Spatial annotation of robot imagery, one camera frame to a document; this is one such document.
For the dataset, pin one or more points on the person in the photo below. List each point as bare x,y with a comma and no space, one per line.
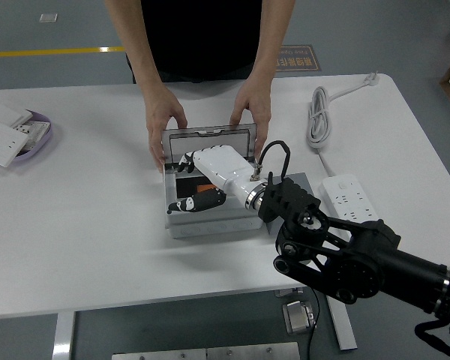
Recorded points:
202,37

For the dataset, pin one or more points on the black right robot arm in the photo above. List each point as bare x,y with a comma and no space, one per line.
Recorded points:
360,262

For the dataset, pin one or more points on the purple tray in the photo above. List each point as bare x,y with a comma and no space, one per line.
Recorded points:
38,148

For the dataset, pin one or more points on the person's right hand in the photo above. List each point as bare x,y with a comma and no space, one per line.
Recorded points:
161,112

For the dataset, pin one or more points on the white table leg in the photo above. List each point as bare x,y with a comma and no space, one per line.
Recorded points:
63,337
341,326

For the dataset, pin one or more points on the yellow floor tape line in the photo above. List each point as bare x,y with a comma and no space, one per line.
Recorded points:
60,51

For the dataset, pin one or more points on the brown floor sign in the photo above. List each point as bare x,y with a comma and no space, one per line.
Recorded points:
303,59

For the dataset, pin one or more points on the white multi-hole socket panel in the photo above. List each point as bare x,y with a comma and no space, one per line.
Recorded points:
34,131

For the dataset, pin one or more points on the grey cube with round hole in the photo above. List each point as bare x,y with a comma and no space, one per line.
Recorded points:
303,182

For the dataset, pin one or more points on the person's right forearm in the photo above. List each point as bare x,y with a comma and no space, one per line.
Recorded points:
135,41

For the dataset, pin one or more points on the orange cylinder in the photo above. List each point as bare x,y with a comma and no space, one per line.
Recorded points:
206,188

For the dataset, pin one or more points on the table underside metal bracket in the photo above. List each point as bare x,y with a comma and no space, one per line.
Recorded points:
288,291

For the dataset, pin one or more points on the silver floor outlet box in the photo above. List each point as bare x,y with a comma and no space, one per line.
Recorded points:
298,317

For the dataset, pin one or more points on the person's left hand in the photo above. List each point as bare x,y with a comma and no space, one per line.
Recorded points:
258,101

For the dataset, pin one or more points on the grey metal base plate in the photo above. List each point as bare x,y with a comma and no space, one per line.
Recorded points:
210,353

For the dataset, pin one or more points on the plain white switch plate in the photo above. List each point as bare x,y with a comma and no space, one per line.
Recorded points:
7,114

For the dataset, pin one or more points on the grey electrical box clear lid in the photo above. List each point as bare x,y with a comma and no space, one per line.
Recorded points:
210,227

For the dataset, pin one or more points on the white power strip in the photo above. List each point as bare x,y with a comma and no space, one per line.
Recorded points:
345,195

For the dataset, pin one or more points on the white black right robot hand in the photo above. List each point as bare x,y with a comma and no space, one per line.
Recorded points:
225,167

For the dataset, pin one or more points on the person's left forearm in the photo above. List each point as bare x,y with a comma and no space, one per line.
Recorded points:
272,41

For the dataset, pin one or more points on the large white wall socket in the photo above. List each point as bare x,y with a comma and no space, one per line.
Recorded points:
3,144

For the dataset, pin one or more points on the small metal floor plate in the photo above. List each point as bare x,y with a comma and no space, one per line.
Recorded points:
48,18

